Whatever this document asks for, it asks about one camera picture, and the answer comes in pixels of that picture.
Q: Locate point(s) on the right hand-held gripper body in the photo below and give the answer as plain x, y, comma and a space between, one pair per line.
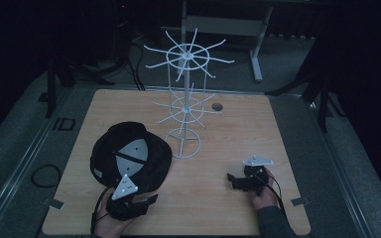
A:
253, 178

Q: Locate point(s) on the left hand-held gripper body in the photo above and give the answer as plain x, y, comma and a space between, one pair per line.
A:
124, 190

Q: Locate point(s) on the black baseball cap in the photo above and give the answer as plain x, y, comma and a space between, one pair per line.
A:
145, 158

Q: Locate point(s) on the person's right hand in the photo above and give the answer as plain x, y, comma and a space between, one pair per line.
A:
265, 198

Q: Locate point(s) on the person's left hand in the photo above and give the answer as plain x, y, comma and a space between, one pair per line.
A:
110, 226

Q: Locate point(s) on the grey tape strip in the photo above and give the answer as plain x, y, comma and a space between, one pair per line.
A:
54, 203
300, 201

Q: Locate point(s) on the round grey table grommet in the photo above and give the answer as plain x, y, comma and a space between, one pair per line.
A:
217, 106

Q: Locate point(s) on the black metal stand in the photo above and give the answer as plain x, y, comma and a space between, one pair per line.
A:
51, 89
322, 95

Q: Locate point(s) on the black rectangular floor bracket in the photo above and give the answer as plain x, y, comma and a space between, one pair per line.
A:
64, 124

